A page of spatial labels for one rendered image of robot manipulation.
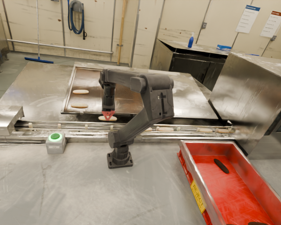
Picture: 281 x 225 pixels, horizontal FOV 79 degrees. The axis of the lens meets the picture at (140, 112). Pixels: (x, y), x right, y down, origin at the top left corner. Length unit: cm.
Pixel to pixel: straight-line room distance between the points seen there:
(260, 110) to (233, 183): 42
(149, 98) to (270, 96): 77
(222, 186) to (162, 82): 65
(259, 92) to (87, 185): 99
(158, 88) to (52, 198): 57
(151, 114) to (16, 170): 65
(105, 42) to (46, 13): 133
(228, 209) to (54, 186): 73
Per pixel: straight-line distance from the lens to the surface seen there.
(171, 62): 271
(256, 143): 114
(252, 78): 119
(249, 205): 98
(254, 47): 617
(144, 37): 433
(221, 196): 93
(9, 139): 103
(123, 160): 82
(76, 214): 75
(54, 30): 469
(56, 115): 117
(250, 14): 573
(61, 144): 88
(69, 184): 81
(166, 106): 47
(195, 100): 140
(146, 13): 427
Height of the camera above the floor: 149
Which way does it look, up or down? 33 degrees down
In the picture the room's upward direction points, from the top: 11 degrees clockwise
